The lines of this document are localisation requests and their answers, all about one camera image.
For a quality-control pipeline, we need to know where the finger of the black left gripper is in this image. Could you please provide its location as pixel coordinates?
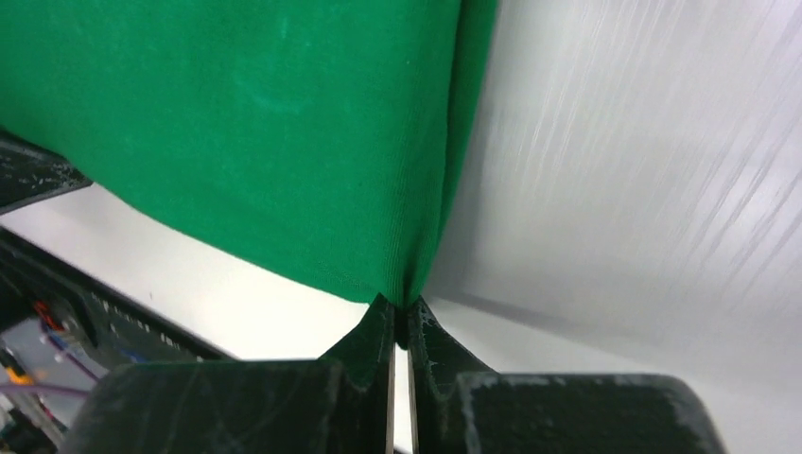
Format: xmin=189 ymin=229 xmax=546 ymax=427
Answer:
xmin=1 ymin=131 xmax=93 ymax=215

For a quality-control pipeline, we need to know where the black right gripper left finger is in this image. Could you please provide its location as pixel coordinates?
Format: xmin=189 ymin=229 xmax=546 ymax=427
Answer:
xmin=321 ymin=294 xmax=395 ymax=453

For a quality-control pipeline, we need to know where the green t shirt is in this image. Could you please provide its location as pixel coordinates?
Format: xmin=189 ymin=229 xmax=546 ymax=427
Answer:
xmin=1 ymin=1 xmax=497 ymax=306

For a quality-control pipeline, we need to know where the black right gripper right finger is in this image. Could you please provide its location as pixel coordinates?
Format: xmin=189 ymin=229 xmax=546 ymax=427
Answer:
xmin=407 ymin=298 xmax=495 ymax=453

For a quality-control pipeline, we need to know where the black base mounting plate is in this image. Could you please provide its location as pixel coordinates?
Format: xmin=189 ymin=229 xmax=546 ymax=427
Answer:
xmin=1 ymin=229 xmax=231 ymax=369

